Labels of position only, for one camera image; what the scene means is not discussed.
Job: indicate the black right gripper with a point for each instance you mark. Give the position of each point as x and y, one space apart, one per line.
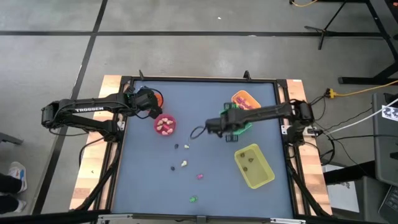
227 123

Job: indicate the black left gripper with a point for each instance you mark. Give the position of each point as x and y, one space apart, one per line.
144 101

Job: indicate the green foam skeleton figure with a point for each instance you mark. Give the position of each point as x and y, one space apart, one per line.
193 199

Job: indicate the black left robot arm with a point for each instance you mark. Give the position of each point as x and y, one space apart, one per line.
90 109

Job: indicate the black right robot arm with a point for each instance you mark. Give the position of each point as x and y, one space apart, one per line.
273 112

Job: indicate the orange round bowl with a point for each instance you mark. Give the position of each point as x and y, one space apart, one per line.
159 100

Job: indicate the green rectangular basket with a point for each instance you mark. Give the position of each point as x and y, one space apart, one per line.
245 129

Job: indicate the orange rectangular basket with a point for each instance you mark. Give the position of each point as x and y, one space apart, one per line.
252 99

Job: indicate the pink round bowl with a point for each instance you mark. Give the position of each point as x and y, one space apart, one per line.
164 136

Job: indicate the yellow rectangular bin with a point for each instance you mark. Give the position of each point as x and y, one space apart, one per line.
258 177

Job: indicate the blue-grey table mat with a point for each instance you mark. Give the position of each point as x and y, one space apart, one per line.
217 193

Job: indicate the yellow power plug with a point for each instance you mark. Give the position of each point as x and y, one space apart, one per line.
331 92

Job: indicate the black tripod stand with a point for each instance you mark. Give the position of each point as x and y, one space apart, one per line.
325 30

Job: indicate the white box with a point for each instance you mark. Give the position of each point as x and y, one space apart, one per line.
342 196

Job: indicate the person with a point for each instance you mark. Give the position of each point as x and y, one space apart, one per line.
12 186

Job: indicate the grey cabinet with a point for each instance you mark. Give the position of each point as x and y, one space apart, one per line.
385 149

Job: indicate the white marker tag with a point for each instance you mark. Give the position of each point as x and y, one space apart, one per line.
390 112

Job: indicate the black keyboard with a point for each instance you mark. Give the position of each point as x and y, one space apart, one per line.
390 202

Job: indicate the black table frame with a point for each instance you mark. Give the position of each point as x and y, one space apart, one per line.
202 79

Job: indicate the silver metal bracket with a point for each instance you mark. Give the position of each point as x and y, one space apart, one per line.
115 216
287 221

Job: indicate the black desk leg frame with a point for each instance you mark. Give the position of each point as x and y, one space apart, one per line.
354 80

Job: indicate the dark grey floor bracket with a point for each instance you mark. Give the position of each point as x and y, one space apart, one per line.
9 138

